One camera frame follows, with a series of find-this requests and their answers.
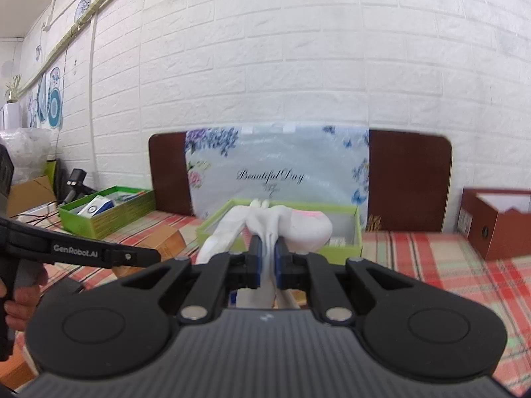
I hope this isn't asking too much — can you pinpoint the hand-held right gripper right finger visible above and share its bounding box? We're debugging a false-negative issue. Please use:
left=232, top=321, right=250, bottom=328
left=273, top=235, right=416, bottom=325

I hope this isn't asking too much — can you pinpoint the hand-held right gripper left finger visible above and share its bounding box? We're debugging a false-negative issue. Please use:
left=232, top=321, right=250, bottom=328
left=120, top=234, right=263, bottom=325

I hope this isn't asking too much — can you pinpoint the white glove with pink cuff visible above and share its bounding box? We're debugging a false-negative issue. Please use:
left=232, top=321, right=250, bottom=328
left=195, top=199, right=335, bottom=309

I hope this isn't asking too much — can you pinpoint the large green cardboard box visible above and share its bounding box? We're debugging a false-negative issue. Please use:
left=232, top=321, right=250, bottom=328
left=196, top=198, right=363, bottom=260

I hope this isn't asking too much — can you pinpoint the person's left hand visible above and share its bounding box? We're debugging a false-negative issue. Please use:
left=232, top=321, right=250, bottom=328
left=0, top=276, right=44, bottom=332

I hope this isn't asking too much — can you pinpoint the white and blue small box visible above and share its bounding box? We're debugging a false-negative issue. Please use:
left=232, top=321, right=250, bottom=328
left=77, top=195, right=114, bottom=217

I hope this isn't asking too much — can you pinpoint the shallow green box lid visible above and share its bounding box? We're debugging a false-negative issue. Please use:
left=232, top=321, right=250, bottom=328
left=58, top=186, right=156, bottom=240

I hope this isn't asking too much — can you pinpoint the plain cardboard box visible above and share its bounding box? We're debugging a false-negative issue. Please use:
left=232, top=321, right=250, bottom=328
left=6, top=174, right=56, bottom=218

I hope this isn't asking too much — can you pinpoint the black device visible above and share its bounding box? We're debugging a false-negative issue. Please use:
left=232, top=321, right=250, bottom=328
left=60, top=168, right=97, bottom=206

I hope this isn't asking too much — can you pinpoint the brown cardboard piece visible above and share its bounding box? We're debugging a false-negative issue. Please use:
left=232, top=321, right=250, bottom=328
left=110, top=224, right=186, bottom=278

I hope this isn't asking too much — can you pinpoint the floral plastic sheet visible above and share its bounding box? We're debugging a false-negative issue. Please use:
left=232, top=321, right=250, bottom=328
left=185, top=124, right=371, bottom=227

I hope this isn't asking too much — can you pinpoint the clear plastic bag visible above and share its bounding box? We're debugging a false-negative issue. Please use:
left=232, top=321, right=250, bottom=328
left=0, top=128, right=52, bottom=185

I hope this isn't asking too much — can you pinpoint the brown wooden headboard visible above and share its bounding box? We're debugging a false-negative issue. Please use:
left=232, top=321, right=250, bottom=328
left=148, top=129, right=454, bottom=233

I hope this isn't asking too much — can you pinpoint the red plaid bed sheet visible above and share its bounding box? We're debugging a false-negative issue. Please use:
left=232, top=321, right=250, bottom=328
left=0, top=209, right=531, bottom=394

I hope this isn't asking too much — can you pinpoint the green plant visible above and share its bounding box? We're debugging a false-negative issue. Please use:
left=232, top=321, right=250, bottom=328
left=4, top=75, right=22, bottom=102

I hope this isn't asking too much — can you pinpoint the brown cardboard box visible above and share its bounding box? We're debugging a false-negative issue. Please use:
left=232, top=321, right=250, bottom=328
left=456, top=188, right=531, bottom=262

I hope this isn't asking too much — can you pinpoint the blue white wall sticker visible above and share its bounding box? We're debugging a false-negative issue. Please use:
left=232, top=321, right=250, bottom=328
left=26, top=64, right=65, bottom=130

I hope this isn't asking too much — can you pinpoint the yellow wall conduit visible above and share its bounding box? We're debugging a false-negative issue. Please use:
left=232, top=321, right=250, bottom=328
left=17, top=0, right=156, bottom=92

